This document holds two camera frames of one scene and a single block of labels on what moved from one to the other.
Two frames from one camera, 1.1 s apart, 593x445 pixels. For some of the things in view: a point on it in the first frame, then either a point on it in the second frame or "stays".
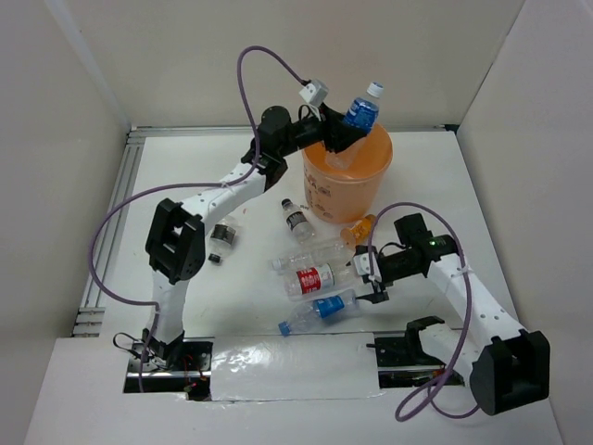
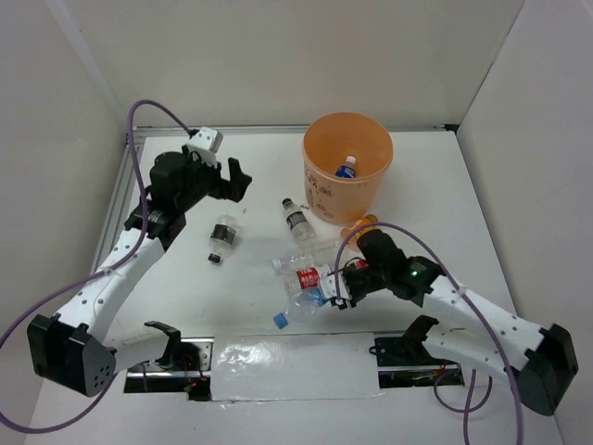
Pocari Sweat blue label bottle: (361, 113) to (347, 170)
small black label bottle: (297, 221) stays
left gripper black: (332, 129) to (233, 190)
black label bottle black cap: (222, 236) stays
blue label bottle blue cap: (321, 311) to (303, 304)
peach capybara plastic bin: (347, 195) stays
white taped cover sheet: (294, 367) stays
